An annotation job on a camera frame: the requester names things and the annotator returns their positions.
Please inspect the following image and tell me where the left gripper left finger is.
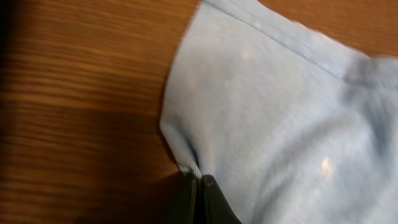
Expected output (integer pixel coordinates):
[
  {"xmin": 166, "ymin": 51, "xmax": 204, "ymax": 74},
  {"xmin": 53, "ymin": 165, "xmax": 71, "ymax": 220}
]
[{"xmin": 161, "ymin": 174, "xmax": 198, "ymax": 224}]

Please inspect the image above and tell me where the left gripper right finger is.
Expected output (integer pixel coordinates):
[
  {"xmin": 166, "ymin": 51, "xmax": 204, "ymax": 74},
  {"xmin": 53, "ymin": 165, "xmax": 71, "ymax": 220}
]
[{"xmin": 202, "ymin": 175, "xmax": 241, "ymax": 224}]

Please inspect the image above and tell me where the light blue printed t-shirt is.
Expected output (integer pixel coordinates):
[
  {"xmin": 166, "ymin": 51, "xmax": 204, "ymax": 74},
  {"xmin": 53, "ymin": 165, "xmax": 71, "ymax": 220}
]
[{"xmin": 160, "ymin": 1, "xmax": 397, "ymax": 223}]

